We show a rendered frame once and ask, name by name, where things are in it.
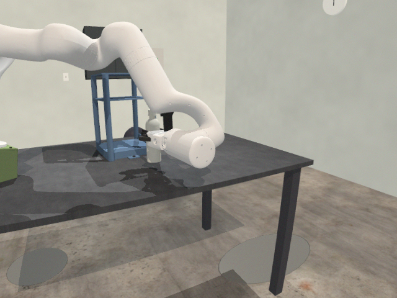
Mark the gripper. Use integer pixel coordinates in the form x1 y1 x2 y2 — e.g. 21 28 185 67
139 128 167 150

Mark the white ceramic bottle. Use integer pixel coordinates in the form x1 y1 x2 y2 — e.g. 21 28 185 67
145 109 161 163

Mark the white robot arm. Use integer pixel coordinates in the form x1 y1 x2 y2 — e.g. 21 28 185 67
0 22 225 168

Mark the blue shelving unit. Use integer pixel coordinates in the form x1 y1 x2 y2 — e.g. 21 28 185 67
91 73 146 161

